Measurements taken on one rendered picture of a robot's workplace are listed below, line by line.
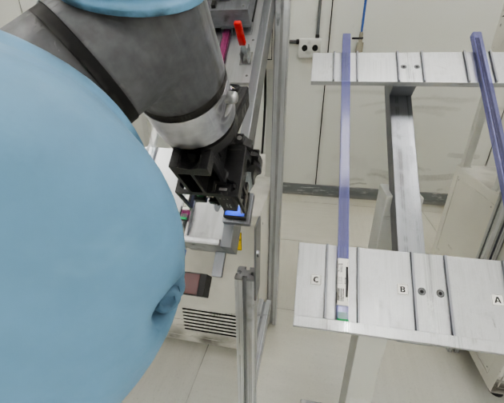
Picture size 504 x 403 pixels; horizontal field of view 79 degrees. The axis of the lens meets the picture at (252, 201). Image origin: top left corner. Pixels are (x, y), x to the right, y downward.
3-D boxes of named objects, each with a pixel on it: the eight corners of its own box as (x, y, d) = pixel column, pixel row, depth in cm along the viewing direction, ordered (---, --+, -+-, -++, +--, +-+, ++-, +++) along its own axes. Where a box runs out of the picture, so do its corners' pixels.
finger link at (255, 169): (231, 185, 44) (217, 153, 36) (234, 173, 44) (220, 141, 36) (264, 187, 43) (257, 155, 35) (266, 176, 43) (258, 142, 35)
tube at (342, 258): (346, 323, 38) (349, 323, 37) (335, 321, 39) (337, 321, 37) (350, 38, 58) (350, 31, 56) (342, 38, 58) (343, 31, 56)
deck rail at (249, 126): (237, 254, 60) (230, 247, 54) (226, 253, 60) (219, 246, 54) (276, 1, 84) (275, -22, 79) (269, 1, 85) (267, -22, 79)
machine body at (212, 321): (258, 365, 112) (260, 217, 86) (90, 335, 124) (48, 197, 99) (278, 261, 170) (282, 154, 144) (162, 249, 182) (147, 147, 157)
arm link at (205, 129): (150, 49, 26) (242, 49, 25) (170, 87, 30) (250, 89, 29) (125, 121, 24) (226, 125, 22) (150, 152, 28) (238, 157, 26)
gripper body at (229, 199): (189, 210, 38) (146, 163, 27) (202, 151, 41) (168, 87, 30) (249, 215, 37) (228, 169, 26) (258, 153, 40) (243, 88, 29)
